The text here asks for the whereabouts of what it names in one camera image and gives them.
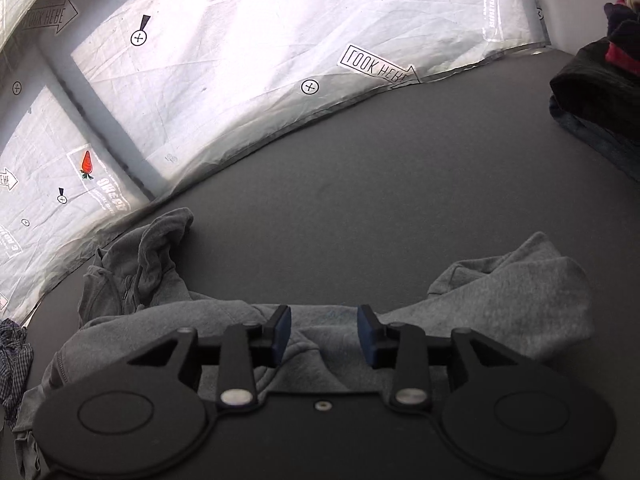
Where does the folded black garment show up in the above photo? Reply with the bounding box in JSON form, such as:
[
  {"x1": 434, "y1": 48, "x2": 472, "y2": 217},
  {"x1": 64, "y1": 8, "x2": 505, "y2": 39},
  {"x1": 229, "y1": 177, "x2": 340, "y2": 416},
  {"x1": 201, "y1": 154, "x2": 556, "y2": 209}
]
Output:
[{"x1": 548, "y1": 2, "x2": 640, "y2": 128}]

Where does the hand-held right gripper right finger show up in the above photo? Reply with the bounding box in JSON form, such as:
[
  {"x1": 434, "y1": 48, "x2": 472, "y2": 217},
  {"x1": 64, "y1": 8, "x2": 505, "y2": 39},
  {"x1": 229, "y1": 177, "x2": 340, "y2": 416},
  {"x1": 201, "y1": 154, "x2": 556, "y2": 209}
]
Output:
[{"x1": 356, "y1": 304, "x2": 522, "y2": 408}]

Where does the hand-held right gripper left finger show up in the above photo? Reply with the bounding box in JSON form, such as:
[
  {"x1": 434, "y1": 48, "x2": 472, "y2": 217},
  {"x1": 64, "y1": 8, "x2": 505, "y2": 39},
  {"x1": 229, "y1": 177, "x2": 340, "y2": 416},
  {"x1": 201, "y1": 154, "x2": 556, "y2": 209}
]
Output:
[{"x1": 127, "y1": 304, "x2": 293, "y2": 408}]

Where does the grey zip hoodie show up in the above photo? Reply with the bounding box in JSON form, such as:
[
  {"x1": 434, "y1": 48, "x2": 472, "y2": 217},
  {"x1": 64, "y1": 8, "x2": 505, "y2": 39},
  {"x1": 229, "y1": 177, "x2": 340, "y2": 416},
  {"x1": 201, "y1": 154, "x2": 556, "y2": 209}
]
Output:
[{"x1": 12, "y1": 207, "x2": 596, "y2": 480}]

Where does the blue checked shirt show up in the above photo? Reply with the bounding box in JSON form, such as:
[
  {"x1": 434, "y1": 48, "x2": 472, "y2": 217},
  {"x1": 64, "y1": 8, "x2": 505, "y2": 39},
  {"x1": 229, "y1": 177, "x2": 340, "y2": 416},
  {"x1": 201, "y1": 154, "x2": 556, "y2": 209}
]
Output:
[{"x1": 0, "y1": 317, "x2": 35, "y2": 431}]

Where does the folded red cloth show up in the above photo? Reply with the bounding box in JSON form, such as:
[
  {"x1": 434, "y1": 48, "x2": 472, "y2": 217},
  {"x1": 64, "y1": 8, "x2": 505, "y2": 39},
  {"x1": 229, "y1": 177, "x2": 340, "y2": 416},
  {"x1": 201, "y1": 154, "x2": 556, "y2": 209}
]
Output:
[{"x1": 604, "y1": 40, "x2": 640, "y2": 70}]

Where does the white printed window curtain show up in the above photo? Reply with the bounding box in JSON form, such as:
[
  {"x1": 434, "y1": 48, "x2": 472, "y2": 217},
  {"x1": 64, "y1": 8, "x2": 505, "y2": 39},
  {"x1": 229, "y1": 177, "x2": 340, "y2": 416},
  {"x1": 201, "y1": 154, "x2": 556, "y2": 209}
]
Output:
[{"x1": 0, "y1": 0, "x2": 552, "y2": 327}]

